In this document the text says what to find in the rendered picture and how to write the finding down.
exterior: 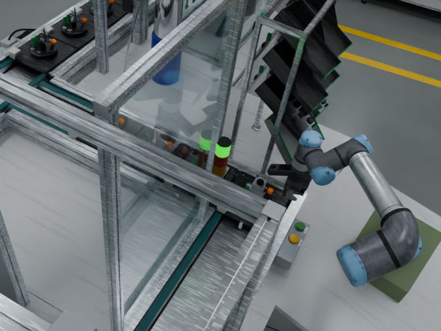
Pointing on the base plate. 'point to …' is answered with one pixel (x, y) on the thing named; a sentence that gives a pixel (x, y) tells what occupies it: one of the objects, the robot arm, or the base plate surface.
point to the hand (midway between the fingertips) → (283, 196)
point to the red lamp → (220, 161)
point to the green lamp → (222, 151)
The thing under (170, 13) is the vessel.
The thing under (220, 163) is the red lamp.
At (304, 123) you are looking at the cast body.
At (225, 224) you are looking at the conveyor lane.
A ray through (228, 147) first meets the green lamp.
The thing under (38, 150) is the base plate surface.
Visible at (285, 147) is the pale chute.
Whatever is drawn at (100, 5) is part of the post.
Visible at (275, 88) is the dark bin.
